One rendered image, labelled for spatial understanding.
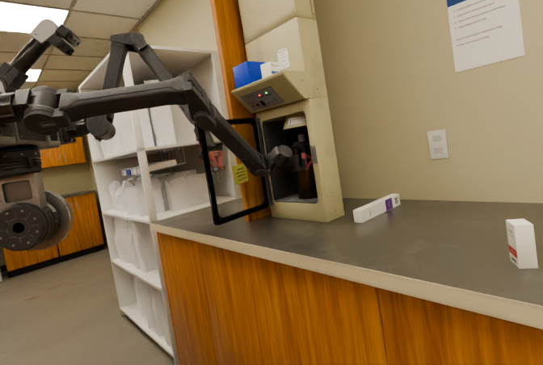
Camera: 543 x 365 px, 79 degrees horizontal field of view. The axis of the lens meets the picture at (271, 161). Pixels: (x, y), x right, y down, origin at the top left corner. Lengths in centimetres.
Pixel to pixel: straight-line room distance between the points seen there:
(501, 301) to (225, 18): 137
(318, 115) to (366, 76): 42
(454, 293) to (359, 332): 32
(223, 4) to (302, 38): 46
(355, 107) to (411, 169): 39
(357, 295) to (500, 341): 31
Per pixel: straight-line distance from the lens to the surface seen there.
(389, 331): 93
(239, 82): 138
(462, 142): 145
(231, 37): 157
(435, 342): 88
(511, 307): 74
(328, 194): 128
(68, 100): 97
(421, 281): 78
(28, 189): 128
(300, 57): 128
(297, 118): 134
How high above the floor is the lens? 126
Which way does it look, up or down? 3 degrees down
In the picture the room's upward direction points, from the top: 9 degrees counter-clockwise
